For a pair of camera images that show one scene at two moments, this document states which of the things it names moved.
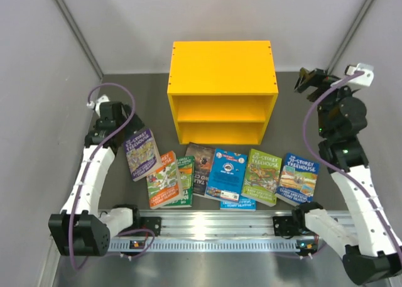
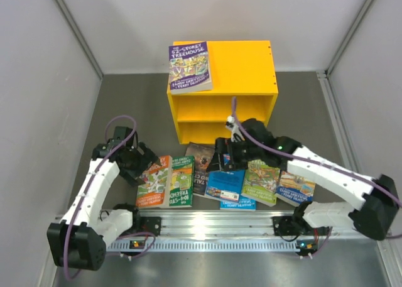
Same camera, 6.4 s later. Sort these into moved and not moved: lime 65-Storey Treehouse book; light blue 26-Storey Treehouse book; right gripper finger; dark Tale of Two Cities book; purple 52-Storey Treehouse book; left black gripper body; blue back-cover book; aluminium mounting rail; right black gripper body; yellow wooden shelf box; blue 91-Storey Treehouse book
Moved: right black gripper body; purple 52-Storey Treehouse book; left black gripper body; right gripper finger
Not moved: dark Tale of Two Cities book; blue back-cover book; yellow wooden shelf box; lime 65-Storey Treehouse book; light blue 26-Storey Treehouse book; aluminium mounting rail; blue 91-Storey Treehouse book
